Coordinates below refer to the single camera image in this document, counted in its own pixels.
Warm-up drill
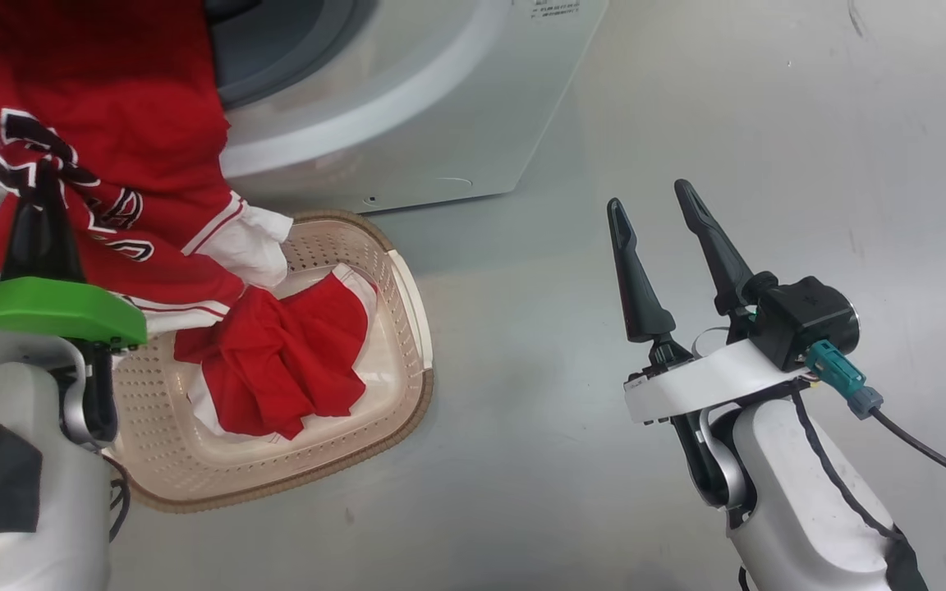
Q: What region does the red jersey with black lettering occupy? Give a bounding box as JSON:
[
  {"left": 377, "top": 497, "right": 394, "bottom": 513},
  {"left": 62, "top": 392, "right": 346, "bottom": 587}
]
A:
[{"left": 0, "top": 0, "right": 293, "bottom": 337}]

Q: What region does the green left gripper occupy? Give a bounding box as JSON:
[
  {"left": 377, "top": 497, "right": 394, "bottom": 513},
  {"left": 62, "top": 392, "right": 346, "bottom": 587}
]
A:
[{"left": 0, "top": 163, "right": 148, "bottom": 350}]

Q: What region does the red garment with white trim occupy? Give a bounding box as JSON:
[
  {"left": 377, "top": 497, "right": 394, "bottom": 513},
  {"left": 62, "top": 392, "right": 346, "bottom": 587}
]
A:
[{"left": 173, "top": 263, "right": 379, "bottom": 440}]

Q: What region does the black cable with teal connector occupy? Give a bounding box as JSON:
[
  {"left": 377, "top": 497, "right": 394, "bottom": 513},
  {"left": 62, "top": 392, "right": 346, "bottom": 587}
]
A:
[{"left": 806, "top": 341, "right": 946, "bottom": 591}]

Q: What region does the cream perforated laundry basket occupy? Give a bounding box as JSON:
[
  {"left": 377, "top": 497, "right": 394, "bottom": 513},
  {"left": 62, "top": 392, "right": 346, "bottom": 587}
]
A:
[{"left": 103, "top": 209, "right": 434, "bottom": 514}]

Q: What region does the white washing machine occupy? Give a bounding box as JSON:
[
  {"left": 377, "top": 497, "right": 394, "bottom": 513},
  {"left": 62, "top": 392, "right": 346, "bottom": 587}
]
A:
[{"left": 0, "top": 0, "right": 609, "bottom": 214}]

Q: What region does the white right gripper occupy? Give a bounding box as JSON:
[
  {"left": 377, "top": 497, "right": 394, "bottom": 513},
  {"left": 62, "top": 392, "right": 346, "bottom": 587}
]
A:
[{"left": 607, "top": 179, "right": 815, "bottom": 424}]

